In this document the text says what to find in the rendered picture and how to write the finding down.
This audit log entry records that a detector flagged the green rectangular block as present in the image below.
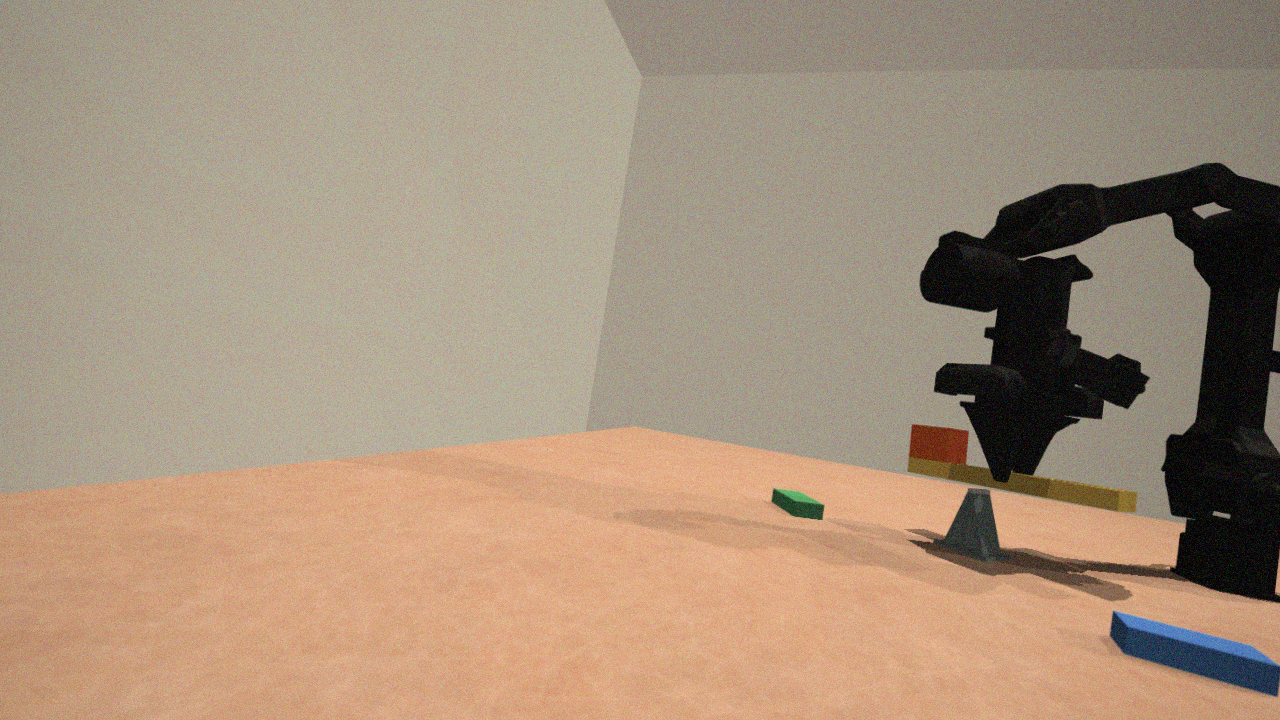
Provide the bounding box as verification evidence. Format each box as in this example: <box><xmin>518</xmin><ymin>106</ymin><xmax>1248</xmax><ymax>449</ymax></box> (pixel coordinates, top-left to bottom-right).
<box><xmin>771</xmin><ymin>488</ymin><xmax>826</xmax><ymax>520</ymax></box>

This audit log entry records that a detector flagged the blue rectangular bar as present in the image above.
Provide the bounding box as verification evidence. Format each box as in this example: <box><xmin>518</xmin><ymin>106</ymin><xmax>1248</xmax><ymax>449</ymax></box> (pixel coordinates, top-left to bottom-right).
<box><xmin>1110</xmin><ymin>611</ymin><xmax>1280</xmax><ymax>697</ymax></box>

